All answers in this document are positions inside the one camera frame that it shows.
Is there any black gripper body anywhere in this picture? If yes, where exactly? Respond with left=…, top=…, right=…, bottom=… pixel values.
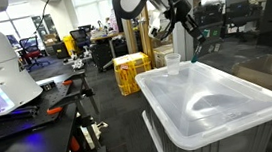
left=169, top=0, right=203, bottom=38

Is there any teal marker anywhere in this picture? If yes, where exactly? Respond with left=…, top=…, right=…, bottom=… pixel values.
left=188, top=41, right=205, bottom=65

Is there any clear plastic cup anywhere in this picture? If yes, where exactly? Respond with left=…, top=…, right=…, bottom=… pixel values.
left=164, top=52, right=184, bottom=77

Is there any black shelf cabinet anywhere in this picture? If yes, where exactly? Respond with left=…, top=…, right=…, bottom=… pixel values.
left=198, top=1, right=230, bottom=58

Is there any beige labelled carton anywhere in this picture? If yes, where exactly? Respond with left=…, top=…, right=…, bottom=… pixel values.
left=152, top=43, right=176, bottom=69

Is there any translucent white plastic bin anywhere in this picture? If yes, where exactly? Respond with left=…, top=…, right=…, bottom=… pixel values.
left=133, top=52, right=272, bottom=152

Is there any large open cardboard box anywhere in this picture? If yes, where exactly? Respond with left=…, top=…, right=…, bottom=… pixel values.
left=233, top=54, right=272, bottom=94

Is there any yellow plastic crate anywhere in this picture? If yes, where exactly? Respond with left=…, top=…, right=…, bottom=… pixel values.
left=112, top=50, right=155, bottom=98

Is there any wooden office desk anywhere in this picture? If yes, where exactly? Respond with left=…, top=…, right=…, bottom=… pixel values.
left=90, top=30, right=126, bottom=44

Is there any black rolling cabinet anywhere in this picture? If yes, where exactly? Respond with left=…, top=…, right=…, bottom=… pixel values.
left=89, top=40, right=116, bottom=74

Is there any grey ribbed plastic crate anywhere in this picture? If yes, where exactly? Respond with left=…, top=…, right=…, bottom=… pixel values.
left=144, top=92, right=272, bottom=152

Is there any yellow waste bin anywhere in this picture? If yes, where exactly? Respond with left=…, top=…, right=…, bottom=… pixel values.
left=62, top=34, right=78, bottom=57

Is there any black storage box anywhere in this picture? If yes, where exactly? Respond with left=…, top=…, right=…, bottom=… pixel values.
left=51, top=41, right=72, bottom=60

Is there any white power strip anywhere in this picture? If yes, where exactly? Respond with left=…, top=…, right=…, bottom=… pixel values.
left=79, top=120, right=111, bottom=149

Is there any red office chair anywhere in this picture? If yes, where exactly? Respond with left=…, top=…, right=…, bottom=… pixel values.
left=18, top=33, right=52, bottom=73

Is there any grey metal door frame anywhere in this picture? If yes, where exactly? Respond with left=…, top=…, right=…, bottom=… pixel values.
left=170, top=13, right=200, bottom=63

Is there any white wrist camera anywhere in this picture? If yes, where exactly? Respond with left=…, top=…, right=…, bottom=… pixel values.
left=145, top=12, right=169, bottom=42

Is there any orange handled bar clamp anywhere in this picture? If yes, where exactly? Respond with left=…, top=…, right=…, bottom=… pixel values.
left=69, top=136, right=82, bottom=152
left=61, top=79, right=75, bottom=87
left=44, top=83, right=97, bottom=117

